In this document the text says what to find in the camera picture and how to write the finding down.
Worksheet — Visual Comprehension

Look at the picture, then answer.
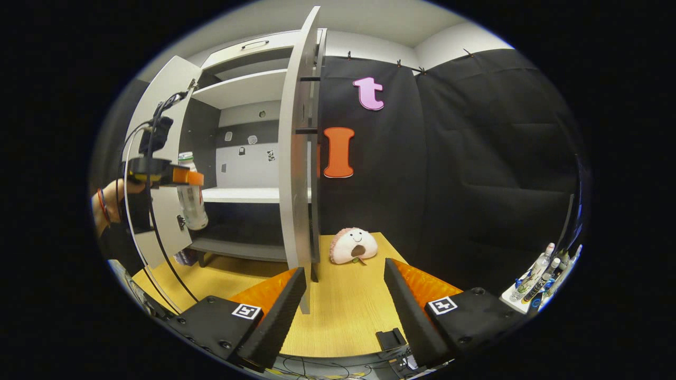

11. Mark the clear bottle white cap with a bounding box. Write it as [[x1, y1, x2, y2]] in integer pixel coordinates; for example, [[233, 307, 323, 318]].
[[511, 243, 556, 302]]

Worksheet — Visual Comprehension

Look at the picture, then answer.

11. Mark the white cabinet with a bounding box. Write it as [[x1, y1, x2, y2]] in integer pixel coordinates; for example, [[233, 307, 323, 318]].
[[179, 29, 329, 265]]

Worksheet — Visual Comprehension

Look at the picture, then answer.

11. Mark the white tray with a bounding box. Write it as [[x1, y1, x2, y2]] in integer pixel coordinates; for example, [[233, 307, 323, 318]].
[[499, 284, 546, 315]]

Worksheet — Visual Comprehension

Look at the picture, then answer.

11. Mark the red bracelet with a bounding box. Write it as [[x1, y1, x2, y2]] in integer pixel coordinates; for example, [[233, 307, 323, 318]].
[[96, 188, 112, 226]]

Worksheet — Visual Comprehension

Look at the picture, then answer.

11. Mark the small black box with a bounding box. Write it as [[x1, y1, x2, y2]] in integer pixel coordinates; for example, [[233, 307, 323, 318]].
[[375, 328, 408, 352]]

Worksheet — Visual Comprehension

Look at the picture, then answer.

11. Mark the grey patterned cloth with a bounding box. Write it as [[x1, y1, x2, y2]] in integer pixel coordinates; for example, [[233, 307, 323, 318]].
[[108, 259, 176, 320]]

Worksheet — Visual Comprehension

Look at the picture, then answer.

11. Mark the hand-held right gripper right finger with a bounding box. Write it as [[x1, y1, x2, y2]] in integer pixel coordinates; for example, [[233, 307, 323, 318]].
[[383, 258, 529, 371]]

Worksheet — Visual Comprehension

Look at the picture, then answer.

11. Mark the pink white plush toy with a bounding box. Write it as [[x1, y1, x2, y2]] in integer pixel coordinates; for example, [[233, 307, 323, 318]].
[[329, 227, 379, 265]]

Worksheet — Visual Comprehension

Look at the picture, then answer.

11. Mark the white bottle green label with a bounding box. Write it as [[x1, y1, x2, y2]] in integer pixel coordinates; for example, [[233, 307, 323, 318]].
[[177, 152, 209, 231]]

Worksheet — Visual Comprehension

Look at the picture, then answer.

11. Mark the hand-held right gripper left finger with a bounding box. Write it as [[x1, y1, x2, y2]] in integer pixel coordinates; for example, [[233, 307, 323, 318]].
[[165, 267, 308, 373]]

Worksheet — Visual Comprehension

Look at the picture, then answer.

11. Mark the black door handle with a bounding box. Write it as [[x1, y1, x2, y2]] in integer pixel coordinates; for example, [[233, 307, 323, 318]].
[[295, 75, 321, 135]]

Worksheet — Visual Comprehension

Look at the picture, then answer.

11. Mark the white cabinet door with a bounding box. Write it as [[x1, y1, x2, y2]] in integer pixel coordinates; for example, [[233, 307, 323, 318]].
[[123, 55, 204, 270], [278, 5, 329, 315]]

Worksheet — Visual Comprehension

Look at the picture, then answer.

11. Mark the dark bottle white cap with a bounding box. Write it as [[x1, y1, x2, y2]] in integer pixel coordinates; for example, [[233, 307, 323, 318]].
[[523, 257, 562, 303]]

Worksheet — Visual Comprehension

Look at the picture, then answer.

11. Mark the black backdrop cloth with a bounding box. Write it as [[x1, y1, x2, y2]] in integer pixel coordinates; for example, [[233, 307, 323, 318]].
[[87, 47, 588, 307]]

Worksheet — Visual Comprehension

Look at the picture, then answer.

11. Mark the white cabinet drawer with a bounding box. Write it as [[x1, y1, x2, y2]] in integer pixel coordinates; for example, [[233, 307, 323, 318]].
[[201, 30, 303, 73]]

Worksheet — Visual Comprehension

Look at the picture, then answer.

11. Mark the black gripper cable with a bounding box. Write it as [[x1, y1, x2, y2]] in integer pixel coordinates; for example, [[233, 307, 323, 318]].
[[117, 91, 200, 315]]

